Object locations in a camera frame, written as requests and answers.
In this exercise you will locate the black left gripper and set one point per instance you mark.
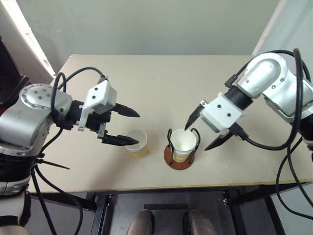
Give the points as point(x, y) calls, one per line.
point(94, 122)

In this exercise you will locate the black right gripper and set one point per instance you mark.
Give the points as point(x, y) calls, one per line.
point(226, 133)

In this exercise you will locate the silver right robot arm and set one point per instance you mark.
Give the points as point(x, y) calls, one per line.
point(271, 78)

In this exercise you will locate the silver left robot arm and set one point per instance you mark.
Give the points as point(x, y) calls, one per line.
point(22, 122)

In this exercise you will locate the white paper cup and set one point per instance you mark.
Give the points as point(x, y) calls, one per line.
point(183, 144)
point(138, 144)

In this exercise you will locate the dark rounded shape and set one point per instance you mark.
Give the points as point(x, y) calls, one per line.
point(201, 224)
point(141, 222)

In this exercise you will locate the dark cabinet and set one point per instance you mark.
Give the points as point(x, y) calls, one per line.
point(11, 73)

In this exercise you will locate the white leaning board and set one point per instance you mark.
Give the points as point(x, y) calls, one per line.
point(29, 39)

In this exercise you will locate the beige robot body cover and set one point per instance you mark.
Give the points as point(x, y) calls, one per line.
point(12, 213)

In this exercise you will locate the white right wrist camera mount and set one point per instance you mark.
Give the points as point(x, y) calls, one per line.
point(221, 113)

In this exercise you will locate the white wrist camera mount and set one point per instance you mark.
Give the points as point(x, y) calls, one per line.
point(101, 94)
point(221, 113)

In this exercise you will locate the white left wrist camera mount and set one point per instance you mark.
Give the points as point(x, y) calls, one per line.
point(101, 94)

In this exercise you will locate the black metal table frame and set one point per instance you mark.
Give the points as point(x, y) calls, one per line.
point(102, 210)

